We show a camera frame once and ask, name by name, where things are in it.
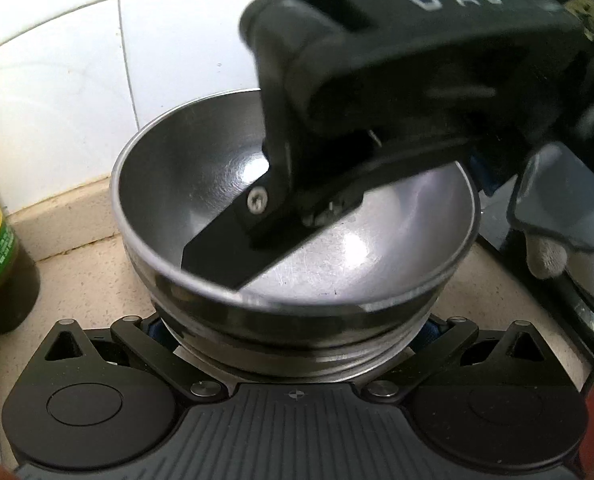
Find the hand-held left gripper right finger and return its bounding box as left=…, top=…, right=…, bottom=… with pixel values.
left=362, top=317, right=548, bottom=402

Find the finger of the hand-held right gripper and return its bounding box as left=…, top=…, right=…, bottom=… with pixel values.
left=181, top=167, right=308, bottom=293
left=470, top=152, right=501, bottom=202

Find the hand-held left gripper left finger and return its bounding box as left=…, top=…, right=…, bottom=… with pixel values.
left=44, top=316, right=228, bottom=402

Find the stainless steel bowl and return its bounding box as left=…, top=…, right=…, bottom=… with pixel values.
left=110, top=88, right=483, bottom=333
left=142, top=305, right=440, bottom=382

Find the person's right hand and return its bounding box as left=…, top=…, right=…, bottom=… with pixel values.
left=510, top=94, right=594, bottom=281

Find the black gas stove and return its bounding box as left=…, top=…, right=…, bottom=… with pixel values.
left=477, top=232, right=594, bottom=348

